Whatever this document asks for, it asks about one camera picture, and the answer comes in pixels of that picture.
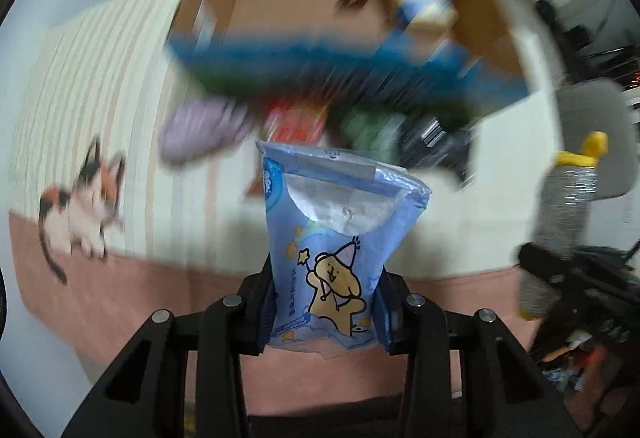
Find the blue tissue pack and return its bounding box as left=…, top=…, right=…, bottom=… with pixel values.
left=257, top=141, right=431, bottom=358

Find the black snack bag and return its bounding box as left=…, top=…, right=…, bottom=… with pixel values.
left=398, top=115, right=475, bottom=189

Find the green snack bag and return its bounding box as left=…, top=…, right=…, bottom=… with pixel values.
left=337, top=108, right=407, bottom=162

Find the yellow silver scrubber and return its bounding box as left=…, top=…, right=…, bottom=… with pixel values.
left=518, top=150, right=598, bottom=320

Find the red snack bag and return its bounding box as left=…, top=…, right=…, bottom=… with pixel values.
left=244, top=98, right=331, bottom=199

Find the purple cloth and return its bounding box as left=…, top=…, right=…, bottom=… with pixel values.
left=158, top=97, right=256, bottom=165

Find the grey chair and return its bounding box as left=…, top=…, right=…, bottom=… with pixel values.
left=555, top=78, right=639, bottom=200

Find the cardboard box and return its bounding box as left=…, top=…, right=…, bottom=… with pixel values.
left=167, top=0, right=528, bottom=117

